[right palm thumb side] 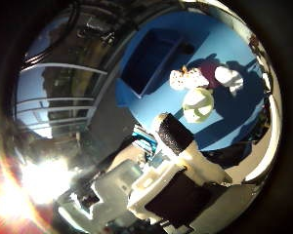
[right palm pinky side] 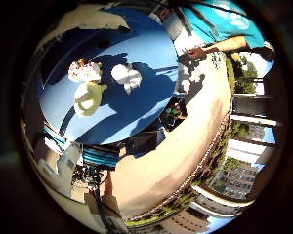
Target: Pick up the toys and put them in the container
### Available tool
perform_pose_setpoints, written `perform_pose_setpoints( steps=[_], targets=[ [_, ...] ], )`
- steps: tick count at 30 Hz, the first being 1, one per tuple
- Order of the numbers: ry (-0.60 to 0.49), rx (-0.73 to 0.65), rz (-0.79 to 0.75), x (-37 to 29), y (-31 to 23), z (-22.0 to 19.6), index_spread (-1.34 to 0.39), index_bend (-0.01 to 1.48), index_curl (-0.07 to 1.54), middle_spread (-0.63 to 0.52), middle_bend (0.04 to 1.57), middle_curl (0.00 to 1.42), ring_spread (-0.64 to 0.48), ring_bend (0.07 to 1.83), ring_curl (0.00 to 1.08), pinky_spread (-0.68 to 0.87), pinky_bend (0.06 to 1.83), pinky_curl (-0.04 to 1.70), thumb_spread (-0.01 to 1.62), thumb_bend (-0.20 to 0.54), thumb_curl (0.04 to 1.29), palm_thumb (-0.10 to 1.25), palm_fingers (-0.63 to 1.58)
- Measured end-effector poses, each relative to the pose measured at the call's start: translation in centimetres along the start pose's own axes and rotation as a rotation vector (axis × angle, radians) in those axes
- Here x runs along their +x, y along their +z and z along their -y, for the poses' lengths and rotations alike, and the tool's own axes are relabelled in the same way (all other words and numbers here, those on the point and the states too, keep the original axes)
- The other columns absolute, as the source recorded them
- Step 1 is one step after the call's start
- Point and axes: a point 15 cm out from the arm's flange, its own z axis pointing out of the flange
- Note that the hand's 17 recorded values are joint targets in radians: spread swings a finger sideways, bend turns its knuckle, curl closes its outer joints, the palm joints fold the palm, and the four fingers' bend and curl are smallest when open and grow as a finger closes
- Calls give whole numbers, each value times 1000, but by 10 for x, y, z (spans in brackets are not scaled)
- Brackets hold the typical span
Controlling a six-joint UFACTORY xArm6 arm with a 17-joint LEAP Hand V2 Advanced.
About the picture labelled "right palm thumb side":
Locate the white brown-spotted giraffe plush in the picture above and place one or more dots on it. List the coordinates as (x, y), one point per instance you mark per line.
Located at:
(188, 79)

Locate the maroon plush toy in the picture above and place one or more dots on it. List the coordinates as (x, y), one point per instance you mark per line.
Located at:
(209, 73)

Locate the dark blue container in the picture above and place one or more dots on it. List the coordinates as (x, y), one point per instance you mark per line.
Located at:
(151, 61)

